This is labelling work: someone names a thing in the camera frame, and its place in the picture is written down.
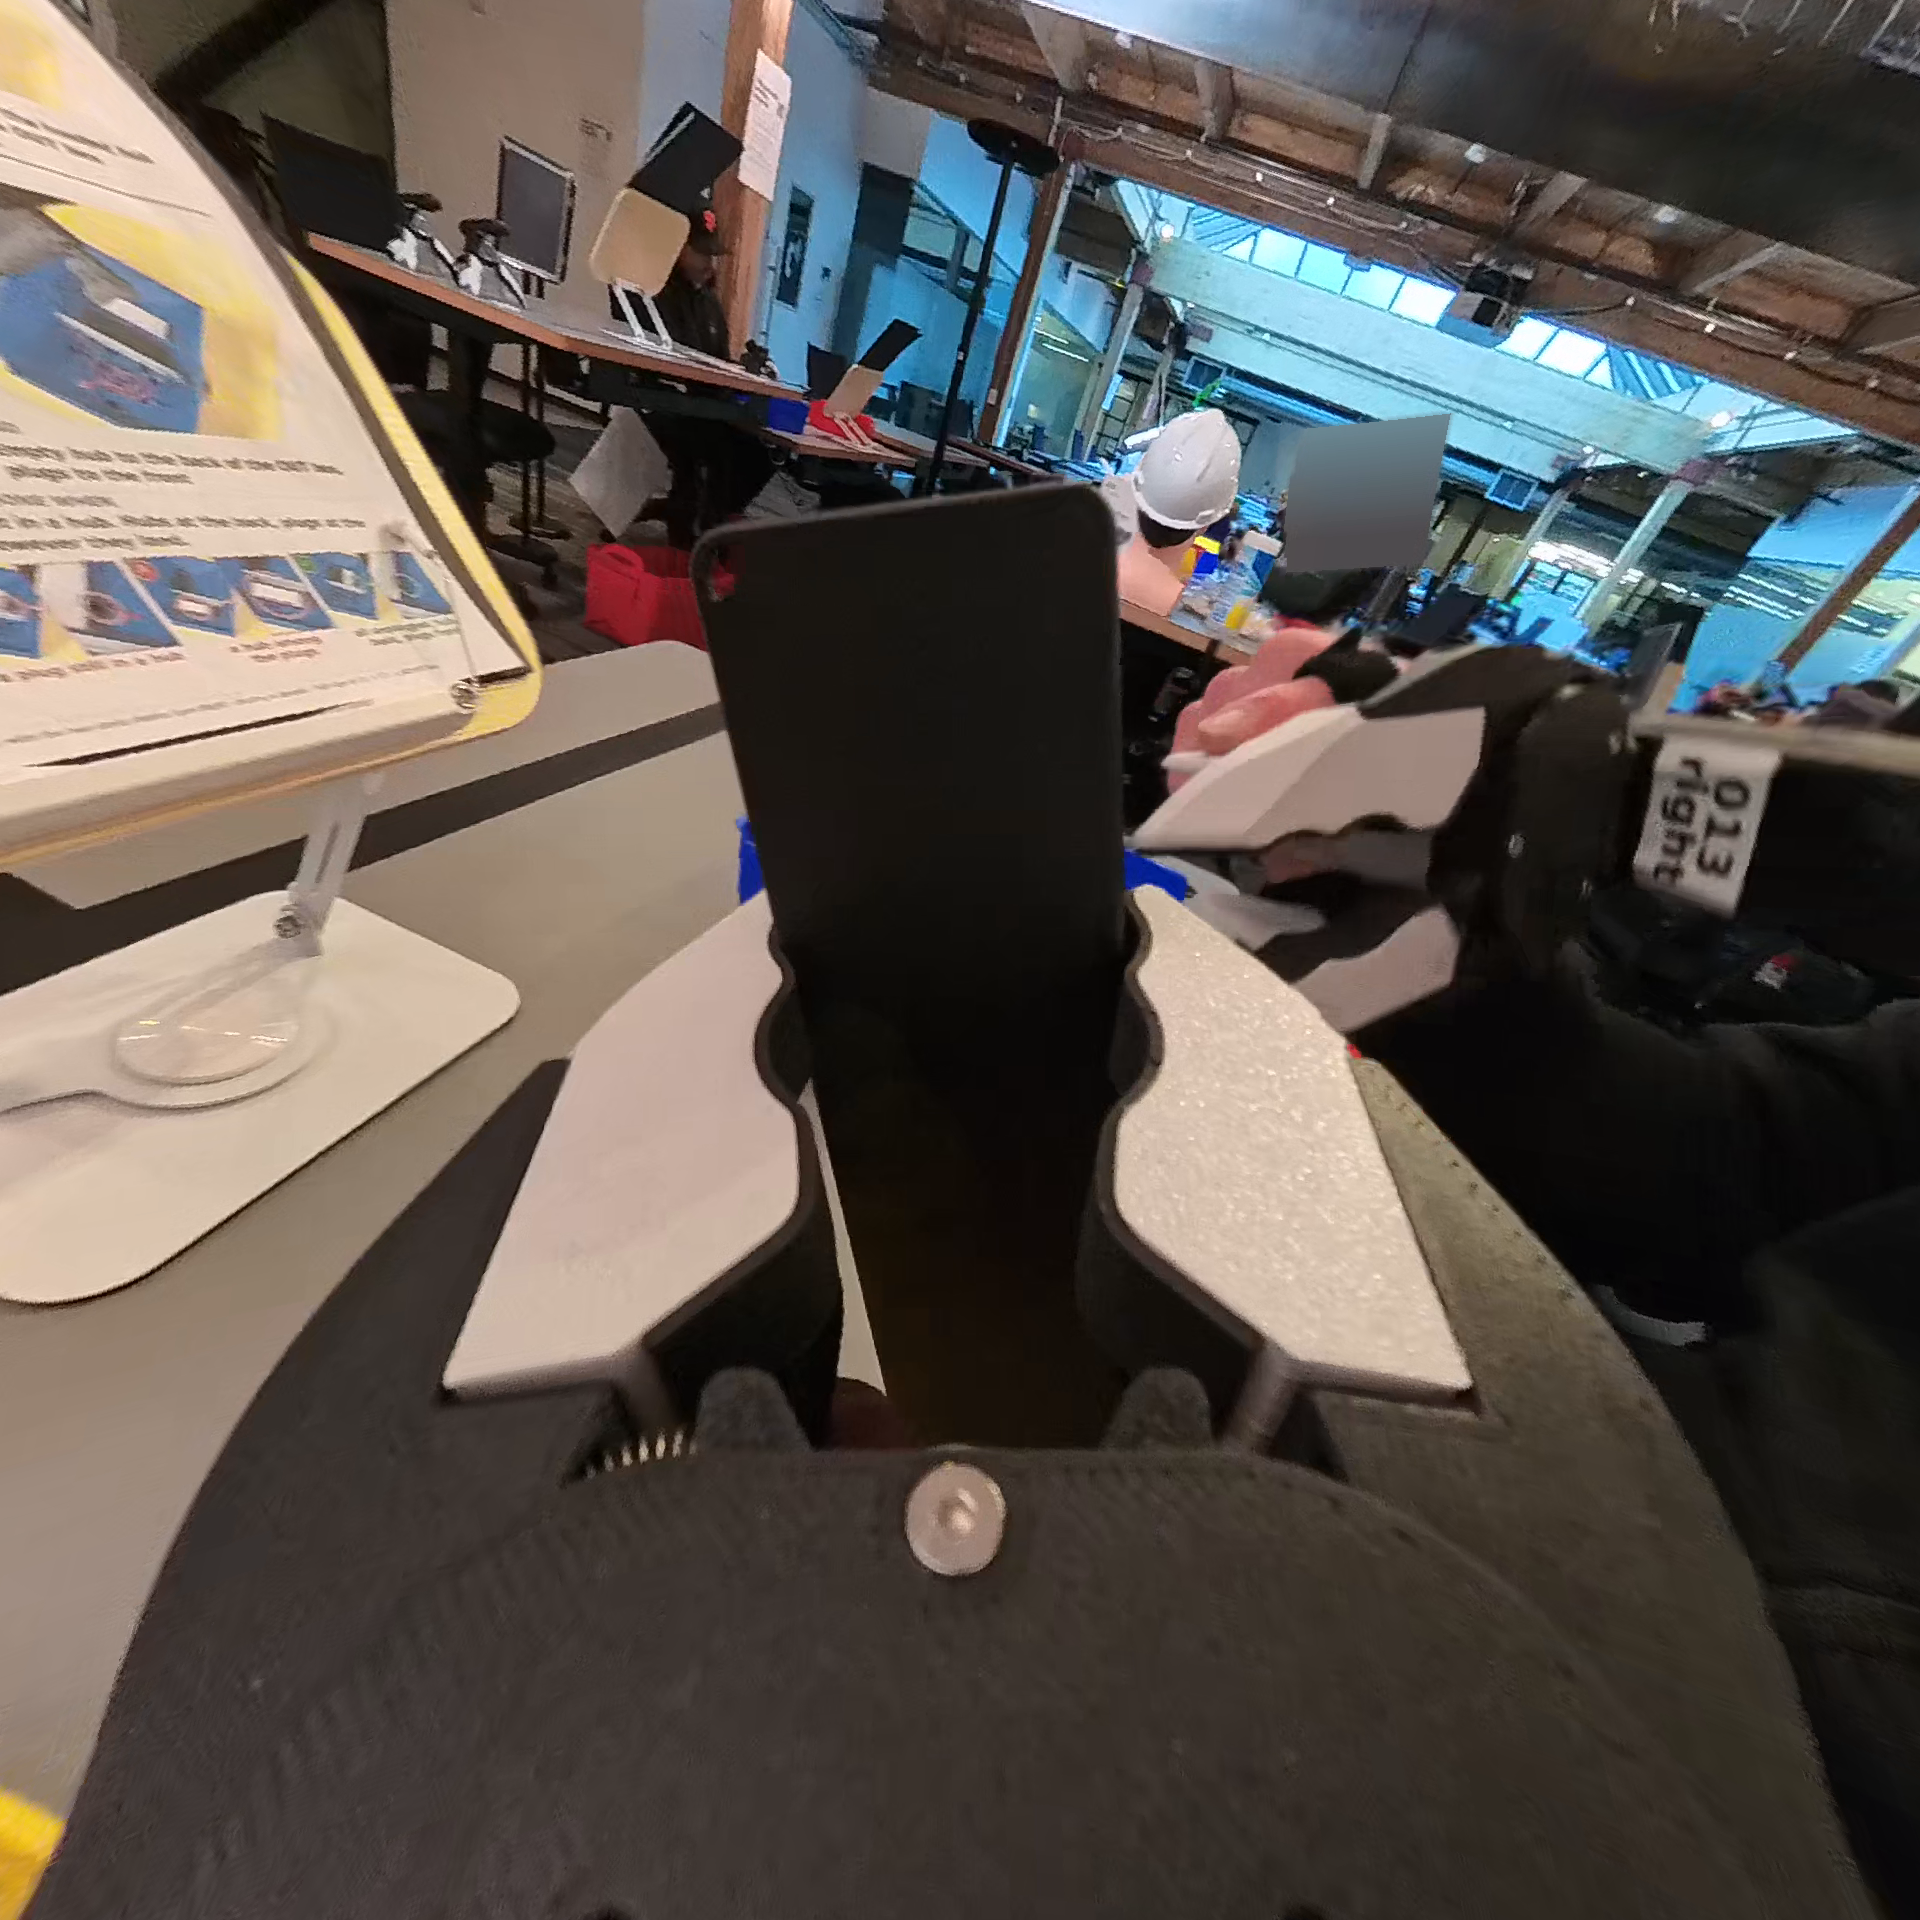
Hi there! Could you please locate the grey framed monitor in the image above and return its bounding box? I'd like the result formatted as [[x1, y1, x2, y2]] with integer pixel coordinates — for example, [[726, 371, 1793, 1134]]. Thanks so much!
[[496, 137, 581, 288]]

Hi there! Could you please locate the white hard hat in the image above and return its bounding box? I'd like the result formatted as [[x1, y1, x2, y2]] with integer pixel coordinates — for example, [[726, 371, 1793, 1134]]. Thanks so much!
[[1132, 406, 1247, 531]]

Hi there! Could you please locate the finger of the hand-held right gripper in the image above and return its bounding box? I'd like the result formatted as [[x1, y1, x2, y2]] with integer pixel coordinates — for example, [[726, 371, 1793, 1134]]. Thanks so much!
[[1253, 878, 1470, 1041], [1132, 646, 1495, 857]]

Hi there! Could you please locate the black monitor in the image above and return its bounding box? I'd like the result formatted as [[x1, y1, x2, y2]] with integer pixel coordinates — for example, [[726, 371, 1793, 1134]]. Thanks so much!
[[262, 116, 408, 260]]

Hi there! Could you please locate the printed instruction sheet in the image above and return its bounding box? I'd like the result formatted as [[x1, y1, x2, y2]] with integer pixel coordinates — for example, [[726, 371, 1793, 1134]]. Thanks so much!
[[0, 0, 505, 776]]

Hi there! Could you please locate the person's right forearm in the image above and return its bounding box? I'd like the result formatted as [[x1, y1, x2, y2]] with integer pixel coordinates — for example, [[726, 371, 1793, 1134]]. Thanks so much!
[[1350, 930, 1920, 1344]]

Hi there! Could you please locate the blue object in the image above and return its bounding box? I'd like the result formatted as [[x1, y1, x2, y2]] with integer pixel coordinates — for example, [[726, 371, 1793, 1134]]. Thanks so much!
[[733, 816, 1191, 905]]

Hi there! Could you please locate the person's black clothing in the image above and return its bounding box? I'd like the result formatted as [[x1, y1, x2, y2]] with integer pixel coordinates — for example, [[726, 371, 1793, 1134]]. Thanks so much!
[[1590, 1230, 1920, 1920]]

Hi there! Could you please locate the black light pole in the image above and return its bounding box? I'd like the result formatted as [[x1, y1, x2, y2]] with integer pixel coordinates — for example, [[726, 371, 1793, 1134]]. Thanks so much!
[[919, 116, 1070, 501]]

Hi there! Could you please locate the black usb hub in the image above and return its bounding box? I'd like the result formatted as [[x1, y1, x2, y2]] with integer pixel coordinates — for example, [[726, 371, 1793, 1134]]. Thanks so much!
[[691, 483, 1128, 1450]]

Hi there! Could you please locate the white document stand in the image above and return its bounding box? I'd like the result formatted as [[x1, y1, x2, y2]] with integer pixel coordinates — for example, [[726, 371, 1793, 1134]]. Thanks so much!
[[0, 0, 544, 1308]]

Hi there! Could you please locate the long wooden desk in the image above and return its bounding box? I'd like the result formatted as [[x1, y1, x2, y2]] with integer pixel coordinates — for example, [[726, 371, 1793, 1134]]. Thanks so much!
[[297, 230, 819, 413]]

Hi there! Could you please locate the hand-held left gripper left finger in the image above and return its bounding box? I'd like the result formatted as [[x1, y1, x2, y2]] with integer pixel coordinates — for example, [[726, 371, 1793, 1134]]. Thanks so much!
[[440, 897, 825, 1401]]

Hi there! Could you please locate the person's right hand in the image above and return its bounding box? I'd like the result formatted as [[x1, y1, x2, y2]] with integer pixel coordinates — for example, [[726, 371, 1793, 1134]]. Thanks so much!
[[1167, 627, 1403, 888]]

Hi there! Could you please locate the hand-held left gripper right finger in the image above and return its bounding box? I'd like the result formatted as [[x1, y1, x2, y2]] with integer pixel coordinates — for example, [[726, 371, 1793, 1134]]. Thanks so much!
[[1107, 885, 1471, 1408]]

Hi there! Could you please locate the black desk chair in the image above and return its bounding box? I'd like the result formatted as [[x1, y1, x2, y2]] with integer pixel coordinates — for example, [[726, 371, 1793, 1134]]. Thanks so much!
[[393, 381, 560, 578]]

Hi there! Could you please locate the red bin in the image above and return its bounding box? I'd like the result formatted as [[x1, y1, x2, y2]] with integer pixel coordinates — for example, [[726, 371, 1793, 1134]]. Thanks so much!
[[582, 544, 740, 651]]

